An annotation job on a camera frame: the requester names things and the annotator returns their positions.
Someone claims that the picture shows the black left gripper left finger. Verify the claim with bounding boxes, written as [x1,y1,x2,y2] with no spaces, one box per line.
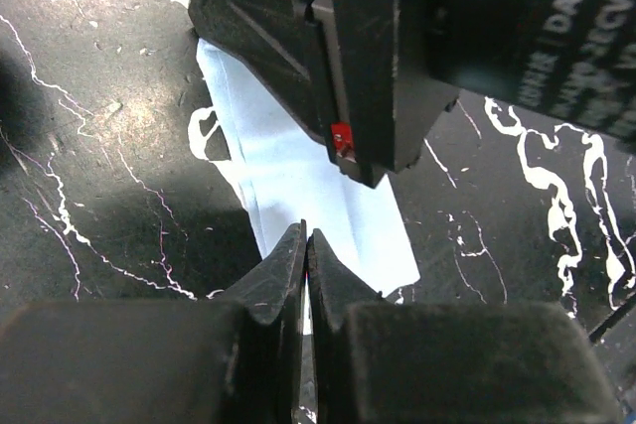
[1,222,307,423]

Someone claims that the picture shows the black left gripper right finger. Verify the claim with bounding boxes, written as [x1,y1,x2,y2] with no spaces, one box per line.
[306,231,621,423]

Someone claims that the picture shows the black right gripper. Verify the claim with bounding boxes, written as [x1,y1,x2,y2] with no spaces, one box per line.
[322,0,635,188]

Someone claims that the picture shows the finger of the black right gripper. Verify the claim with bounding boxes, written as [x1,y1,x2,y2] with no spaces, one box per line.
[189,0,347,146]

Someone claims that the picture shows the light blue cleaning cloth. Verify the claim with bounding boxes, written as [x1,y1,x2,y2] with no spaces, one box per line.
[188,40,420,295]

